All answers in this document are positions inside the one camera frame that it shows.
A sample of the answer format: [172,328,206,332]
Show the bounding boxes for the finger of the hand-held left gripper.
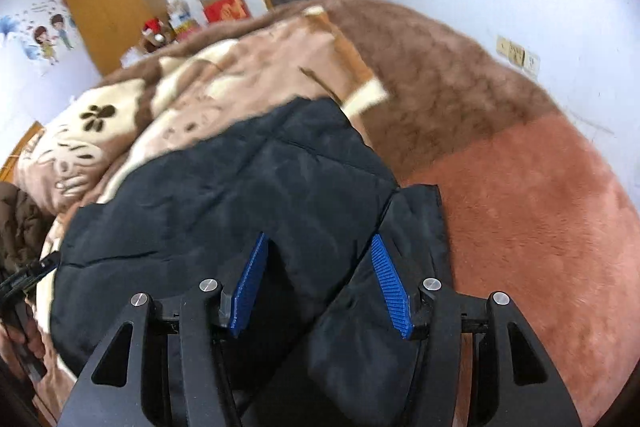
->
[0,251,62,295]

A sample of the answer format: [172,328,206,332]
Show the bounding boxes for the brown puffer jacket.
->
[0,182,53,268]

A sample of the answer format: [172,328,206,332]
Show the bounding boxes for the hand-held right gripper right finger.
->
[370,234,583,427]

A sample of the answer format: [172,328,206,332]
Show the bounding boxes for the red plush toy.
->
[141,16,171,52]

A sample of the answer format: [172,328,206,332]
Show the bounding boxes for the person's left hand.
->
[9,323,48,363]

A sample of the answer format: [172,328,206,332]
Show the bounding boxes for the wooden bed headboard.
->
[0,121,46,180]

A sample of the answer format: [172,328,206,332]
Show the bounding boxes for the pack of plastic bottles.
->
[167,0,202,40]

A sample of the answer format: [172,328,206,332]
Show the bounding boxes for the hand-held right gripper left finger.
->
[59,232,269,427]

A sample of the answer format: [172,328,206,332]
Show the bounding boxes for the black puffer jacket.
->
[50,97,456,427]

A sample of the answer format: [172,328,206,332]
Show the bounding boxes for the red gift box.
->
[202,0,252,25]

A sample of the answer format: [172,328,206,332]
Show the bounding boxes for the brown cream printed blanket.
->
[0,0,640,427]

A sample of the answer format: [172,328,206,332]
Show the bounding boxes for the cartoon wall sticker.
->
[0,0,78,78]

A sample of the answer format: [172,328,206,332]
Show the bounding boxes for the wooden wardrobe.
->
[59,0,171,76]

